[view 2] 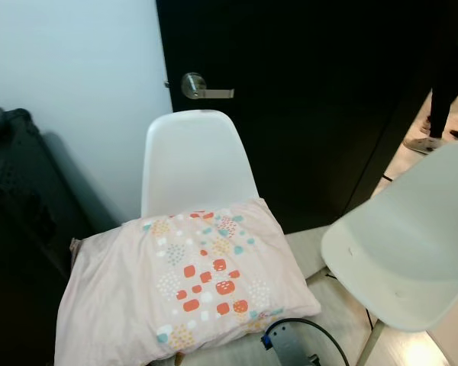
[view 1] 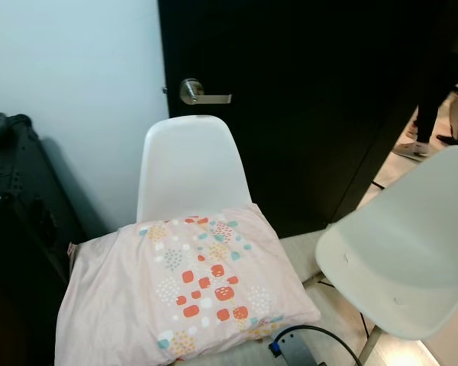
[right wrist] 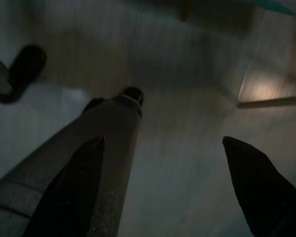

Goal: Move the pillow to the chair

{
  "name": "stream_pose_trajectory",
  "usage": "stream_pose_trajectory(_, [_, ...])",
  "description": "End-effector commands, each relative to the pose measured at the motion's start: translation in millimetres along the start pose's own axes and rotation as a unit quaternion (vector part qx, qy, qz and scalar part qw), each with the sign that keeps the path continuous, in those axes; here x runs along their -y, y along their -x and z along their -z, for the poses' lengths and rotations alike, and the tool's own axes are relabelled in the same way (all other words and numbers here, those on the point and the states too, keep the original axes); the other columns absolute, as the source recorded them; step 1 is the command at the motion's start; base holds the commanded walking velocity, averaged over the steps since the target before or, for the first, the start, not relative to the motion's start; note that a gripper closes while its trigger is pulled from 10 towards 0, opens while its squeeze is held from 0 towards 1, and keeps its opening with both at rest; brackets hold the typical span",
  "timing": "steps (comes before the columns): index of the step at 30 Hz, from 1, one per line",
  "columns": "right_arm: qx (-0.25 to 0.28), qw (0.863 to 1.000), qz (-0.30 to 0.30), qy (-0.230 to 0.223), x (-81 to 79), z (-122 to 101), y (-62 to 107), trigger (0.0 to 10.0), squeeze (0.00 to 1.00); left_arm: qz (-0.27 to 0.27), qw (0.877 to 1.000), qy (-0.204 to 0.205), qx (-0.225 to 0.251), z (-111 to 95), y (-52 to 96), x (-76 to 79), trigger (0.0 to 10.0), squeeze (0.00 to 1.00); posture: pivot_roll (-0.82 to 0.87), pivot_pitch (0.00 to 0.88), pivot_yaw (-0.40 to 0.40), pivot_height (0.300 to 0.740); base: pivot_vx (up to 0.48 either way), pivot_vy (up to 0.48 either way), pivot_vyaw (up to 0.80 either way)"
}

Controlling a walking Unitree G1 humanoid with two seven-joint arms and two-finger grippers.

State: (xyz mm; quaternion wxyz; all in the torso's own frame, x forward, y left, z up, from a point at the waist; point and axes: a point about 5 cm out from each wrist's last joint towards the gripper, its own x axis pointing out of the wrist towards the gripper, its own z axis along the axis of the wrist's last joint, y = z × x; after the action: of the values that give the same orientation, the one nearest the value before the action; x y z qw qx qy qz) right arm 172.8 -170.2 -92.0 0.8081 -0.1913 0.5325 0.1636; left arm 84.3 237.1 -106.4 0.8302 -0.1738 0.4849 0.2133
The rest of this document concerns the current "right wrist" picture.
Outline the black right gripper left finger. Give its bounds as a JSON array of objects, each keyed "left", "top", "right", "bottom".
[{"left": 22, "top": 135, "right": 106, "bottom": 237}]

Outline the grey robot right leg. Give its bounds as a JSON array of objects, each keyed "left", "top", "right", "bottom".
[{"left": 0, "top": 95, "right": 143, "bottom": 237}]

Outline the black robot right foot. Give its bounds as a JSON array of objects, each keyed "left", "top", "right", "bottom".
[{"left": 120, "top": 86, "right": 144, "bottom": 106}]

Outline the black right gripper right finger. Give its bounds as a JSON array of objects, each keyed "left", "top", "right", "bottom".
[{"left": 222, "top": 136, "right": 296, "bottom": 237}]

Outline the black robot foot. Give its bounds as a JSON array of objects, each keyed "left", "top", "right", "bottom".
[
  {"left": 0, "top": 44, "right": 46, "bottom": 103},
  {"left": 120, "top": 86, "right": 144, "bottom": 106}
]

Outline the black robot left foot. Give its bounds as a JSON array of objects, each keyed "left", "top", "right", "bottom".
[{"left": 0, "top": 44, "right": 46, "bottom": 103}]

